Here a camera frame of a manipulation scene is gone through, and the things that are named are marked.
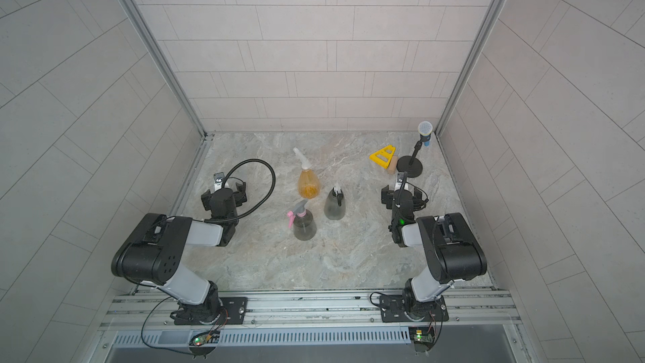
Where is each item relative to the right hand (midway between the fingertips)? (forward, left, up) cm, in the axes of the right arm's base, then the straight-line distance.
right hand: (401, 183), depth 94 cm
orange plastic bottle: (+3, +36, -1) cm, 36 cm away
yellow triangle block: (+17, +4, -4) cm, 18 cm away
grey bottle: (-9, +27, 0) cm, 28 cm away
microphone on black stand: (+10, -6, -2) cm, 12 cm away
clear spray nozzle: (0, +35, +15) cm, 38 cm away
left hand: (+3, +65, +3) cm, 65 cm away
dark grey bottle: (-16, +36, +1) cm, 39 cm away
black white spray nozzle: (-11, +25, +13) cm, 30 cm away
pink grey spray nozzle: (-16, +36, +14) cm, 42 cm away
